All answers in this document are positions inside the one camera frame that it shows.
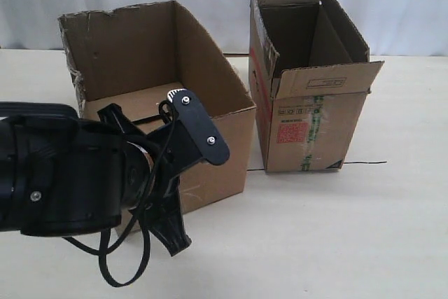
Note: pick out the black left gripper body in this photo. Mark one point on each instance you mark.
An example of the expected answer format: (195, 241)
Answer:
(166, 153)

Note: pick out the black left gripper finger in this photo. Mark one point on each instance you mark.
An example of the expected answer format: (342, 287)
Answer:
(163, 216)
(115, 123)

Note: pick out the wide cardboard box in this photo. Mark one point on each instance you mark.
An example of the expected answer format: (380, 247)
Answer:
(138, 56)

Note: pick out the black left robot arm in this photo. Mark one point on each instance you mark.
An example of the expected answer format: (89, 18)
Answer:
(63, 175)

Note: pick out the tall printed cardboard box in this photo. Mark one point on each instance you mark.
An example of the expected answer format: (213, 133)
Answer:
(309, 72)

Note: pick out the black wrist camera mount plate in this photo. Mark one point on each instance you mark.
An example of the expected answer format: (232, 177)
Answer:
(202, 130)

